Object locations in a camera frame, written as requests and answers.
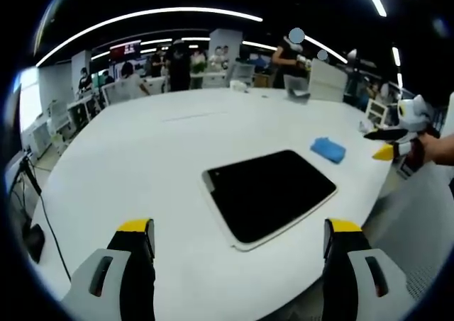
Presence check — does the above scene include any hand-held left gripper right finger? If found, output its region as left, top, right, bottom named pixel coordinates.
left=321, top=217, right=416, bottom=321

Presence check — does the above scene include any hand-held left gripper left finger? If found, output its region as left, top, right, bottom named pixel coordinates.
left=61, top=218, right=157, bottom=321

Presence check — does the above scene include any blue cleaning cloth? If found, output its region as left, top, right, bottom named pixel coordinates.
left=309, top=136, right=347, bottom=165

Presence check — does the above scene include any person's right hand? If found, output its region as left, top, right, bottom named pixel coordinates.
left=413, top=133, right=444, bottom=167

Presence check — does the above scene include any white box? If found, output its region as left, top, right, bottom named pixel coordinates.
left=307, top=58, right=348, bottom=103

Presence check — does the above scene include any black power adapter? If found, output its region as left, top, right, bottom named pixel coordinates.
left=25, top=223, right=46, bottom=264

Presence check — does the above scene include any grey open laptop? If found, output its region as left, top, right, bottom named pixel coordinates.
left=284, top=74, right=312, bottom=105

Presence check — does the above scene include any white shelf cart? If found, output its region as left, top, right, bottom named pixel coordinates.
left=48, top=97, right=94, bottom=148

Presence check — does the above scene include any white pillar with poster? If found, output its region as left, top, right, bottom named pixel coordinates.
left=208, top=29, right=244, bottom=74

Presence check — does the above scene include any black monitor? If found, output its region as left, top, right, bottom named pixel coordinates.
left=0, top=83, right=23, bottom=196

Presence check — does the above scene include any long curved ceiling light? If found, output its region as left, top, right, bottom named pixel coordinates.
left=35, top=6, right=264, bottom=67

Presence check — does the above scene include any white frame stand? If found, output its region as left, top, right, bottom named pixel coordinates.
left=365, top=98, right=390, bottom=126

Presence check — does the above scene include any black cable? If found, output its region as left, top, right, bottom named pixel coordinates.
left=21, top=156, right=73, bottom=283

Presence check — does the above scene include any red wall screen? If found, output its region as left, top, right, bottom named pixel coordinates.
left=109, top=40, right=143, bottom=59

